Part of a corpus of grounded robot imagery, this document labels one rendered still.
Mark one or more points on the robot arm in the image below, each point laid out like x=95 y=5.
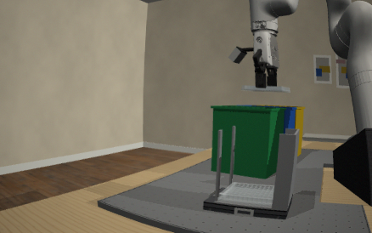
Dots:
x=350 y=30

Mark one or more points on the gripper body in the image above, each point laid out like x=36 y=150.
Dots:
x=267 y=42

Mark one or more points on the blue open-top bin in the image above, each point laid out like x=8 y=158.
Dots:
x=289 y=119

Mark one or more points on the green bin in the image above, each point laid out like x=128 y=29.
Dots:
x=256 y=139

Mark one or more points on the yellow open-top bin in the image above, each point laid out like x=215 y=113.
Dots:
x=298 y=123

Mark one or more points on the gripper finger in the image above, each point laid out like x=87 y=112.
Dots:
x=272 y=76
x=261 y=78

